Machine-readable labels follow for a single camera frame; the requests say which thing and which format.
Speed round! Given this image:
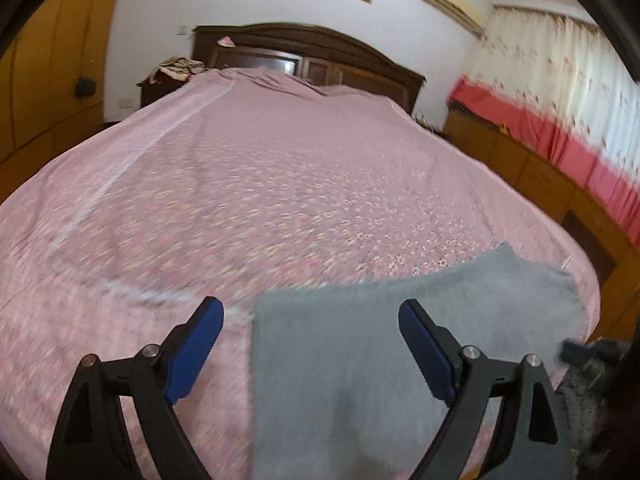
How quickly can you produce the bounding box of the wooden window cabinet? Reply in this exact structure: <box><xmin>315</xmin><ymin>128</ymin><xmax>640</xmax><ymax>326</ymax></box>
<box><xmin>442</xmin><ymin>110</ymin><xmax>640</xmax><ymax>341</ymax></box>

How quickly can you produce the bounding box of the orange wooden wardrobe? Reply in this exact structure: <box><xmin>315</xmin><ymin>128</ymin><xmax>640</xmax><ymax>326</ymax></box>
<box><xmin>0</xmin><ymin>0</ymin><xmax>132</xmax><ymax>206</ymax></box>

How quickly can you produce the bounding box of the crumpled cloth pile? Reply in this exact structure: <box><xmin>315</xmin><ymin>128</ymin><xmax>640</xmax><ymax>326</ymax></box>
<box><xmin>149</xmin><ymin>56</ymin><xmax>208</xmax><ymax>82</ymax></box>

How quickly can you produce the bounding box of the dark wooden headboard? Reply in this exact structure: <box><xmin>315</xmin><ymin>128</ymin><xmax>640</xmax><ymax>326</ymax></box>
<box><xmin>191</xmin><ymin>22</ymin><xmax>427</xmax><ymax>116</ymax></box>

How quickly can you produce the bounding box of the dark wooden nightstand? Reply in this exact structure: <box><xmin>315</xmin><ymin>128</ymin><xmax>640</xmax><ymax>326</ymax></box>
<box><xmin>136</xmin><ymin>77</ymin><xmax>193</xmax><ymax>108</ymax></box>

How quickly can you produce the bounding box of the dark patterned clothing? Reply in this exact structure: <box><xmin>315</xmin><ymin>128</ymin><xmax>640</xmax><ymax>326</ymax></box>
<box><xmin>552</xmin><ymin>338</ymin><xmax>640</xmax><ymax>480</ymax></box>

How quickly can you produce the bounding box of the white and red floral curtain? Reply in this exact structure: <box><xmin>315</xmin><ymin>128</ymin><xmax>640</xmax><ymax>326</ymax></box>
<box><xmin>447</xmin><ymin>7</ymin><xmax>640</xmax><ymax>246</ymax></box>

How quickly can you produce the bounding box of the grey towel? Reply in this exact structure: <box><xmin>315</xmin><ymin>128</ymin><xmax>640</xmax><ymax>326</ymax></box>
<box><xmin>248</xmin><ymin>241</ymin><xmax>588</xmax><ymax>480</ymax></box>

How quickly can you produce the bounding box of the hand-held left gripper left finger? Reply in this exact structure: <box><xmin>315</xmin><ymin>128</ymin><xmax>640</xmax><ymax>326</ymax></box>
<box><xmin>46</xmin><ymin>296</ymin><xmax>225</xmax><ymax>480</ymax></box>

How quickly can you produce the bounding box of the pink floral bed sheet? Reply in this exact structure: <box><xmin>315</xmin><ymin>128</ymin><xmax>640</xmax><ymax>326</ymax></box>
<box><xmin>0</xmin><ymin>67</ymin><xmax>601</xmax><ymax>480</ymax></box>

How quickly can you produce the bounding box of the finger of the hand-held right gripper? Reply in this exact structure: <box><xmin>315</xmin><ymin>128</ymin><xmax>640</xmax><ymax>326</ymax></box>
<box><xmin>560</xmin><ymin>338</ymin><xmax>596</xmax><ymax>365</ymax></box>

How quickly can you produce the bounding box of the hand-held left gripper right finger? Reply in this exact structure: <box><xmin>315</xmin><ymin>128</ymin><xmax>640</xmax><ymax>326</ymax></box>
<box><xmin>398</xmin><ymin>299</ymin><xmax>576</xmax><ymax>480</ymax></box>

